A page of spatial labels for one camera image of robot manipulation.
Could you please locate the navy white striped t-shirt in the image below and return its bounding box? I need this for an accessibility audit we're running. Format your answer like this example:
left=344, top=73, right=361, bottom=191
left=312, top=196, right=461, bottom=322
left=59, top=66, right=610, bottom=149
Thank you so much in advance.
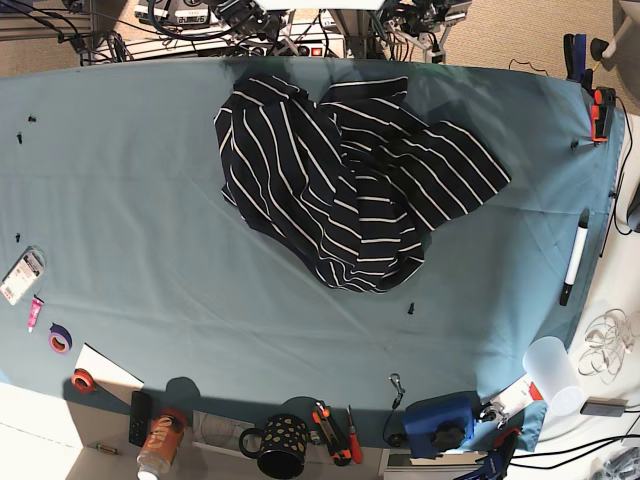
left=214, top=75, right=510, bottom=294

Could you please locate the black mug with yellow leaves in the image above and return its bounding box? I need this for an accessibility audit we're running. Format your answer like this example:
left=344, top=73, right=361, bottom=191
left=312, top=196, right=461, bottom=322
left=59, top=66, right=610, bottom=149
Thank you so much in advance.
left=238, top=414, right=309, bottom=480

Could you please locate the coiled white cable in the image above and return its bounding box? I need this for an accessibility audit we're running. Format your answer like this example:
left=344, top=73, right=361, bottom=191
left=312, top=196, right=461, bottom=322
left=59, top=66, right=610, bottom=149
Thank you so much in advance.
left=577, top=307, right=636, bottom=385

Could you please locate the red handled screwdriver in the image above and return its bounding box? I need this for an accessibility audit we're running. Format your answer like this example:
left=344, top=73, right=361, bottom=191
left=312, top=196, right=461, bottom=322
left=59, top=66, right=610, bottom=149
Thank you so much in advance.
left=347, top=406, right=363, bottom=464

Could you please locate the white power strip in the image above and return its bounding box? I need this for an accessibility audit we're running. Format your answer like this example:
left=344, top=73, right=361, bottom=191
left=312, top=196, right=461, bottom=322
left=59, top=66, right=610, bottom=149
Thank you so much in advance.
left=193, top=16, right=348, bottom=58

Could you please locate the orange black utility knife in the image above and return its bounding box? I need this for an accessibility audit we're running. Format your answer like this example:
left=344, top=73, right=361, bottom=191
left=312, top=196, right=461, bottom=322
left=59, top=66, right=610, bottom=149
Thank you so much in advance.
left=312, top=401, right=352, bottom=467

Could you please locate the blister pack with red label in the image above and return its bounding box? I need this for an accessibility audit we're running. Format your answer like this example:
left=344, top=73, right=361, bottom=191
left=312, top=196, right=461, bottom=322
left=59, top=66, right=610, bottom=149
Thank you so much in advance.
left=1, top=245, right=46, bottom=306

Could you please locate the white black marker pen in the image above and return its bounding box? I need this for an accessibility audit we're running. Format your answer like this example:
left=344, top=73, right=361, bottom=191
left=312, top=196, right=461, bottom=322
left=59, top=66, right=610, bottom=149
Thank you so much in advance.
left=559, top=209, right=590, bottom=306

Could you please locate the pink small tube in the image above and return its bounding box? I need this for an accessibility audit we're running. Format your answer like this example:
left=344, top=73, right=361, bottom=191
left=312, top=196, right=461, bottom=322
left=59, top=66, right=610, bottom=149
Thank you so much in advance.
left=27, top=295, right=44, bottom=333

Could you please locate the red black table clamp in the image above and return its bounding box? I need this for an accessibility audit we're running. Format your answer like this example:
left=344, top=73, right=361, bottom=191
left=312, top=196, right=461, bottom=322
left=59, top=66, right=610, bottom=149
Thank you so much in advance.
left=590, top=87, right=617, bottom=144

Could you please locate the orange tape roll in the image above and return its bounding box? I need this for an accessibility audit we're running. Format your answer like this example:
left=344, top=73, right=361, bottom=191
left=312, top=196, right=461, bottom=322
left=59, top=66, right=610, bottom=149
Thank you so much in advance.
left=71, top=368, right=96, bottom=394

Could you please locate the black lanyard with carabiner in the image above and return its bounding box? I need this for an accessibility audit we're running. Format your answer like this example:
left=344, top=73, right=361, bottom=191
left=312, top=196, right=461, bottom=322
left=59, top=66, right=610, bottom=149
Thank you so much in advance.
left=382, top=372, right=407, bottom=448

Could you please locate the purple tape roll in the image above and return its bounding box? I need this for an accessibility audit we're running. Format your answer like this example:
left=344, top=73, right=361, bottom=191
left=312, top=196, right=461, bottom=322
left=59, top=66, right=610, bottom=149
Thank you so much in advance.
left=48, top=323, right=73, bottom=354

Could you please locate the blue clamp device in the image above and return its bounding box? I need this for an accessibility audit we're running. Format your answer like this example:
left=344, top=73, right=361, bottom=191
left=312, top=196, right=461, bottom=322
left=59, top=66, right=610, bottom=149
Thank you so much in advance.
left=402, top=394, right=476, bottom=459

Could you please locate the orange drink bottle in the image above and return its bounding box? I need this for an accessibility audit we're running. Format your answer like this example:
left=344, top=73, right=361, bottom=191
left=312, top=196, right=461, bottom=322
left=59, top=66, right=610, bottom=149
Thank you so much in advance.
left=137, top=408, right=188, bottom=480

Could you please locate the grey flat adapter box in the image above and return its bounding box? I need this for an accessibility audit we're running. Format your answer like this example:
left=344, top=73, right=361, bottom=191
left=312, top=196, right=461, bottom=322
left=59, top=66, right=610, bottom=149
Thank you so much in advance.
left=580, top=398, right=627, bottom=418

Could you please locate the white red card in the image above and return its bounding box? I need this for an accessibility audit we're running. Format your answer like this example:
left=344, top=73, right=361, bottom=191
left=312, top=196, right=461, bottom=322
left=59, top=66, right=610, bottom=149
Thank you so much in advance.
left=489, top=374, right=543, bottom=417

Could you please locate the blue black spring clamp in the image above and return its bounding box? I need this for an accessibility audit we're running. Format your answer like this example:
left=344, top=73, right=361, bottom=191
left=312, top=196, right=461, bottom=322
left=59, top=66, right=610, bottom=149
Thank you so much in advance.
left=563, top=33, right=593, bottom=92

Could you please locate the teal table cloth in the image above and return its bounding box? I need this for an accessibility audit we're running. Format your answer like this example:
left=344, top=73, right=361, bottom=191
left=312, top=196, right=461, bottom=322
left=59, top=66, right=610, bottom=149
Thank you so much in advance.
left=1, top=58, right=626, bottom=446

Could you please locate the white paper sheet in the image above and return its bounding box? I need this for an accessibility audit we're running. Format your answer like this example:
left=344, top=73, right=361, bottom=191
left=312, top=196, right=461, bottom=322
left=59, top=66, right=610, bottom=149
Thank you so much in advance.
left=75, top=343, right=144, bottom=396

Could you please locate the black remote control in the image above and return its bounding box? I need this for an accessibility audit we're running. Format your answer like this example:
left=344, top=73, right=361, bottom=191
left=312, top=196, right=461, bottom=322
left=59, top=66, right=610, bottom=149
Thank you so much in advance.
left=129, top=391, right=152, bottom=447

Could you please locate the translucent plastic cup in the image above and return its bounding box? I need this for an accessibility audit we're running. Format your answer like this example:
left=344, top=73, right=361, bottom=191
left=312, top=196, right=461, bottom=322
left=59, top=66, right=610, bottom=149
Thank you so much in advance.
left=522, top=336, right=584, bottom=416

